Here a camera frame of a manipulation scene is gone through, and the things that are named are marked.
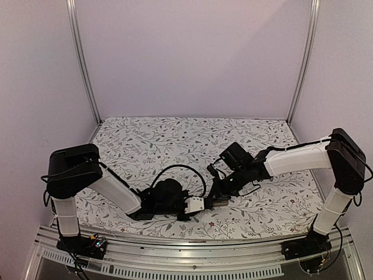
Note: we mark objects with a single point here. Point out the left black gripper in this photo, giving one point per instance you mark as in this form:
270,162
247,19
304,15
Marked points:
183,219

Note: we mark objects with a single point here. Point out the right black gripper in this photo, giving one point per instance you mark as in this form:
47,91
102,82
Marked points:
220,192

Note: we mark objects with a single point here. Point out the white remote control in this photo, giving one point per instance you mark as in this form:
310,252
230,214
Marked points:
220,203

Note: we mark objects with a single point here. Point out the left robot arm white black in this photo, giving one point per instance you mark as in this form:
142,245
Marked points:
72,170

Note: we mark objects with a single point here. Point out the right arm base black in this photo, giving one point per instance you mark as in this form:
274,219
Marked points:
312,243

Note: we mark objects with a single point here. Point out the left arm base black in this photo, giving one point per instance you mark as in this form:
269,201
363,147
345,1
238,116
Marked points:
92,247

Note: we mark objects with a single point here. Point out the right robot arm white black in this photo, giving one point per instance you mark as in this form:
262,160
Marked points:
336,151

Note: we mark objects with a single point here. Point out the floral patterned table mat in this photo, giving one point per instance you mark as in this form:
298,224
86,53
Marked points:
139,149

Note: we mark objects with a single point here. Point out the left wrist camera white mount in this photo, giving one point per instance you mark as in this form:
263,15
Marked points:
196,204

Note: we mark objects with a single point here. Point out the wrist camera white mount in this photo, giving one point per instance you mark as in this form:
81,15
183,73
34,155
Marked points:
215,172
196,204

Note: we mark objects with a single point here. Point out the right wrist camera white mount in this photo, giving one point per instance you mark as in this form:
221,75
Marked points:
215,172

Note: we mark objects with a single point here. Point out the front aluminium rail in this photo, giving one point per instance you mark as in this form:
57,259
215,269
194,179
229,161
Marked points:
133,256

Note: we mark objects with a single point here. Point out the right aluminium frame post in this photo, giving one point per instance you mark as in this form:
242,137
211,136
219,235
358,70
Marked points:
309,42

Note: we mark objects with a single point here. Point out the aluminium frame post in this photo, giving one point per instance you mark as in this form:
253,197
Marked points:
309,42
80,54

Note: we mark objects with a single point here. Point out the left aluminium frame post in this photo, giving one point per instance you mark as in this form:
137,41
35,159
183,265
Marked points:
80,54

